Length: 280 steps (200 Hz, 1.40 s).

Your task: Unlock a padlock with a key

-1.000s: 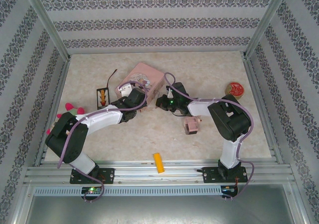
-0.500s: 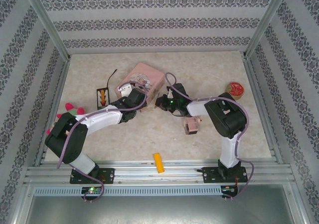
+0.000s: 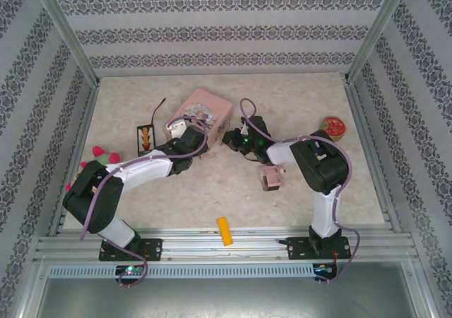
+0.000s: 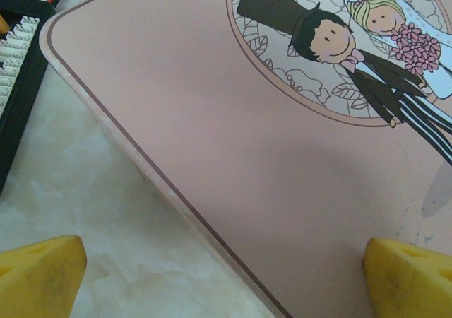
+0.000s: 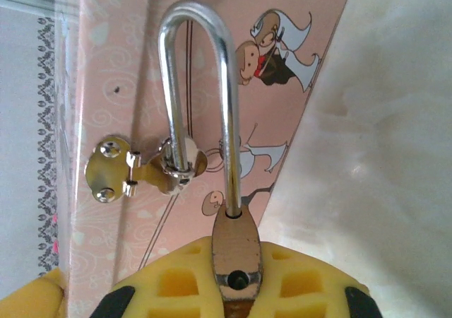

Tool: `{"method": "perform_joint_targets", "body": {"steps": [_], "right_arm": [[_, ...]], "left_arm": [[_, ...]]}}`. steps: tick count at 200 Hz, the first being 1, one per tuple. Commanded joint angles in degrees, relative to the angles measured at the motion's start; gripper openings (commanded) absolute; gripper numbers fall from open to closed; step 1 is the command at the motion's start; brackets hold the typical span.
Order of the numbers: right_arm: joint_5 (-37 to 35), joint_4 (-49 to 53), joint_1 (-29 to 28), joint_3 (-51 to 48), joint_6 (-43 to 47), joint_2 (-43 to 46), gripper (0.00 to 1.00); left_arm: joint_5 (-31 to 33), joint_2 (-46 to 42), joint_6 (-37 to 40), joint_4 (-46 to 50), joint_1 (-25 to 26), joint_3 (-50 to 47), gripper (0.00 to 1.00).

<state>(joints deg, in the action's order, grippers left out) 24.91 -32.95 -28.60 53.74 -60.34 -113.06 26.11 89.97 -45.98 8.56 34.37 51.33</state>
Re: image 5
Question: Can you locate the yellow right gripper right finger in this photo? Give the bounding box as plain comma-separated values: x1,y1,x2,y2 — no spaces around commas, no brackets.
252,240,384,318

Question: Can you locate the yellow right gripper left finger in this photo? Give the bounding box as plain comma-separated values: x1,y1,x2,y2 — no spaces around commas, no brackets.
90,235,224,318

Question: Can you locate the brass padlock with silver shackle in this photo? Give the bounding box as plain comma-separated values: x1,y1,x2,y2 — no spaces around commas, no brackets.
157,0,265,318

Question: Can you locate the gold metal hasp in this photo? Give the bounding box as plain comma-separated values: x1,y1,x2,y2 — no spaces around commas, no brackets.
84,134,209,204

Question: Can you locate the pink wedding couple tin box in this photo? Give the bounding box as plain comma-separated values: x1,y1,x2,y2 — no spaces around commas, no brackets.
54,0,356,318

